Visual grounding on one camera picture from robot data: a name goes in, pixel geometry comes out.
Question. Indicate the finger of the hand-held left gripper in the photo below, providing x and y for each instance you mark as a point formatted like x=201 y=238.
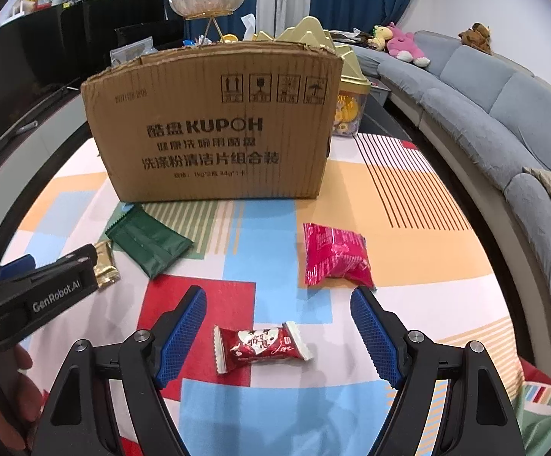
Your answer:
x=16 y=266
x=78 y=259

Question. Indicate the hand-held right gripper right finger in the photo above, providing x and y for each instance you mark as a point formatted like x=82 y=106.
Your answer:
x=375 y=337

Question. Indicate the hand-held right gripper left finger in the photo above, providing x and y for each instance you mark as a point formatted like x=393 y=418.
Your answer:
x=182 y=335

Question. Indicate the gold snack packet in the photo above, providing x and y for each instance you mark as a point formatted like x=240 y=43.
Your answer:
x=106 y=268

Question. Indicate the dark green snack packet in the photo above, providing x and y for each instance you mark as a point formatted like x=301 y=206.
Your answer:
x=151 y=240

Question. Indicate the red candy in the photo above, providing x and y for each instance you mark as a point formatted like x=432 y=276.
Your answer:
x=261 y=346

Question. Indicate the pink snack packet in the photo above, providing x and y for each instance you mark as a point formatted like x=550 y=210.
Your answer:
x=334 y=256

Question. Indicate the brown cardboard box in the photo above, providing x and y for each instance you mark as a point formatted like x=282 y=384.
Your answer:
x=208 y=104

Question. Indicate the person's left hand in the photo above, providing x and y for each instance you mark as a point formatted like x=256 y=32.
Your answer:
x=18 y=399

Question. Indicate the colourful patchwork tablecloth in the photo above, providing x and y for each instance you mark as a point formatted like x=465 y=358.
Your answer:
x=275 y=256

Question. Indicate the black television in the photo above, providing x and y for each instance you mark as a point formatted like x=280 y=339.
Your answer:
x=14 y=66

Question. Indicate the grey plastic bag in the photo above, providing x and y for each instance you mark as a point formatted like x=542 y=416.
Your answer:
x=132 y=52

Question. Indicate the black piano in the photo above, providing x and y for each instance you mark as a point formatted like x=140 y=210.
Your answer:
x=113 y=19

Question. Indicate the gold foil balloon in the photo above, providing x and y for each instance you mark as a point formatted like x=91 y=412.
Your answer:
x=33 y=1

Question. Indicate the grey corner sofa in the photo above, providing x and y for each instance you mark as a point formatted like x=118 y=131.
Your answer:
x=470 y=90

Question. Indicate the yellow child chair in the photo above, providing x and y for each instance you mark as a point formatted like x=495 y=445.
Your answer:
x=228 y=38

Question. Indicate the gold mountain lid cookie container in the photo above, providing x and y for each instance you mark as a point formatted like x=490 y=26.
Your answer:
x=346 y=64

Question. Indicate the white tiered shell snack stand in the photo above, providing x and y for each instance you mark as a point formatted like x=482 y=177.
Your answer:
x=208 y=7

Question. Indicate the pink plush toy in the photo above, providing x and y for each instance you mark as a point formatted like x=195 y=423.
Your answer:
x=406 y=42

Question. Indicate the yellow plush toy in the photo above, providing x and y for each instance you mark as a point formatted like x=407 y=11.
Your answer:
x=381 y=35

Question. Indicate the clutter of papers and cloth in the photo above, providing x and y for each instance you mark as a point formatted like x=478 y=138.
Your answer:
x=351 y=35

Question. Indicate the brown plush toy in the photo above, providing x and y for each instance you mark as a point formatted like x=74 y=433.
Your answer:
x=476 y=38

